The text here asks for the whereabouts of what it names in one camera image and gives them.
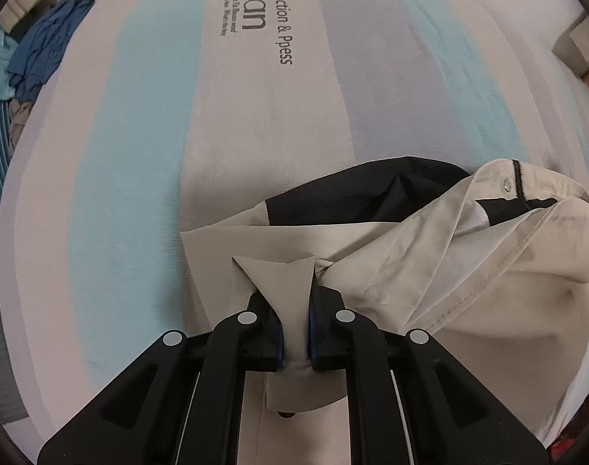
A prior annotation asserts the dark blue clothes pile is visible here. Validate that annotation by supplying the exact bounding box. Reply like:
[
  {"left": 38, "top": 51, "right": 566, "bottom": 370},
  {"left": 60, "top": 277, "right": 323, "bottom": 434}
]
[{"left": 6, "top": 0, "right": 98, "bottom": 102}]

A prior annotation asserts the brown cloth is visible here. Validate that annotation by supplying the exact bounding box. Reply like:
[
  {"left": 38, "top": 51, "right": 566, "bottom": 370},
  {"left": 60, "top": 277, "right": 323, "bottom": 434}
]
[{"left": 9, "top": 99, "right": 36, "bottom": 151}]

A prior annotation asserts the beige and black hooded jacket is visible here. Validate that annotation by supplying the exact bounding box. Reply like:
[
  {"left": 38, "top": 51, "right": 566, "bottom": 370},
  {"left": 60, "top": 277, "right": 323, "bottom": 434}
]
[{"left": 180, "top": 156, "right": 589, "bottom": 465}]

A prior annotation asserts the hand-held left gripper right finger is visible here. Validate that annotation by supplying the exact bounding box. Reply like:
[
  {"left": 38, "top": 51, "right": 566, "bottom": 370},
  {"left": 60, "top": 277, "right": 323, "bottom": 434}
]
[{"left": 308, "top": 283, "right": 551, "bottom": 465}]

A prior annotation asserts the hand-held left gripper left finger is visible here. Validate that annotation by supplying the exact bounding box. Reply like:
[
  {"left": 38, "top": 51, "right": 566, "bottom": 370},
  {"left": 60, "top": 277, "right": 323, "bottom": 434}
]
[{"left": 37, "top": 293, "right": 283, "bottom": 465}]

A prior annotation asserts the striped bed sheet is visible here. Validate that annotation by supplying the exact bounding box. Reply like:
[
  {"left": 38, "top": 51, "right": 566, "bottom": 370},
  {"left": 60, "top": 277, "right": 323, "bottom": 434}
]
[{"left": 0, "top": 0, "right": 589, "bottom": 465}]

